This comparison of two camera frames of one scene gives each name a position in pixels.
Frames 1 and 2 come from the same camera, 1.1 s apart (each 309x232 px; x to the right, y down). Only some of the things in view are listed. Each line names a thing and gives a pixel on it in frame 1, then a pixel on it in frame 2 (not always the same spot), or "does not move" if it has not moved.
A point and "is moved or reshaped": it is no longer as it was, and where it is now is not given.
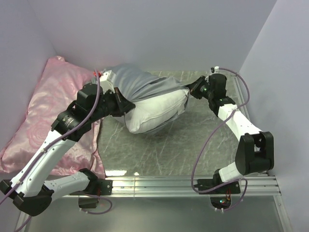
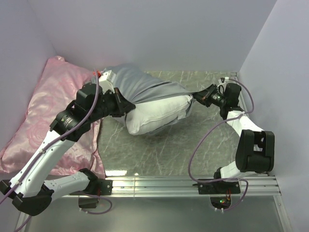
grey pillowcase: x=137 y=81 is moved or reshaped
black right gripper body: x=202 y=89 -> x=214 y=97
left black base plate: x=97 y=187 does not move
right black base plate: x=231 y=188 does not move
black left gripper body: x=111 y=104 does not move
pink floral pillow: x=58 y=84 does not move
